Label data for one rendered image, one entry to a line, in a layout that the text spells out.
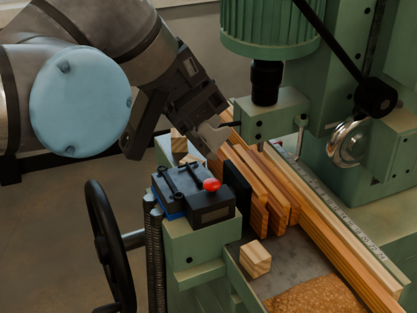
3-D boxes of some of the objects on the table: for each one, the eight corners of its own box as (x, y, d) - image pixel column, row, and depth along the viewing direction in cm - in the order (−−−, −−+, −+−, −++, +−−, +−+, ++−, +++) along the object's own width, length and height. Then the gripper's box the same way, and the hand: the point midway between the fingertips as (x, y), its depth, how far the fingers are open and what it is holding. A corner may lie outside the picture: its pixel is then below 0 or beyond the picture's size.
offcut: (239, 261, 83) (239, 246, 81) (255, 253, 85) (256, 238, 82) (253, 279, 80) (254, 264, 78) (270, 271, 82) (272, 256, 79)
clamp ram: (194, 204, 94) (193, 168, 89) (228, 193, 97) (229, 158, 91) (213, 235, 88) (214, 199, 82) (249, 222, 90) (252, 186, 85)
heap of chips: (262, 301, 77) (264, 287, 75) (334, 272, 82) (337, 257, 79) (292, 348, 71) (295, 334, 68) (368, 314, 75) (373, 299, 73)
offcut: (187, 152, 108) (187, 136, 105) (171, 153, 108) (170, 137, 105) (187, 142, 111) (187, 127, 108) (171, 143, 111) (170, 127, 108)
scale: (237, 108, 112) (237, 108, 112) (242, 107, 113) (242, 107, 113) (383, 261, 76) (383, 261, 76) (389, 259, 77) (389, 258, 77)
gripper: (195, 53, 60) (260, 148, 75) (169, 26, 66) (233, 119, 81) (141, 95, 60) (216, 182, 75) (120, 65, 67) (193, 151, 82)
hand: (208, 156), depth 77 cm, fingers closed
